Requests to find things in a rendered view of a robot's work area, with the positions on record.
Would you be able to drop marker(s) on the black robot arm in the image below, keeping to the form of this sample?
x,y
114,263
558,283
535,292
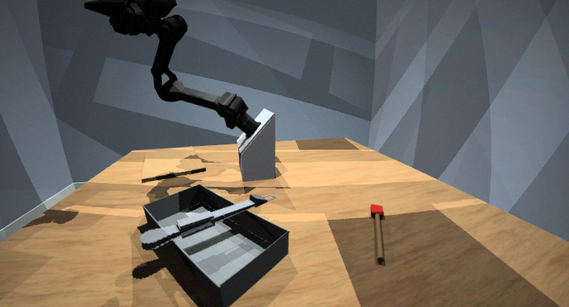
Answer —
x,y
170,30

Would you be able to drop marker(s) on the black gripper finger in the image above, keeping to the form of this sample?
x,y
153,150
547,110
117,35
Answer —
x,y
115,9

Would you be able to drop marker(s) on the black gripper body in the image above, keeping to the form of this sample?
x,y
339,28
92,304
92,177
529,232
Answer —
x,y
137,11

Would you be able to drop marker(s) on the light wooden board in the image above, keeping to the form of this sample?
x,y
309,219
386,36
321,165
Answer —
x,y
171,163

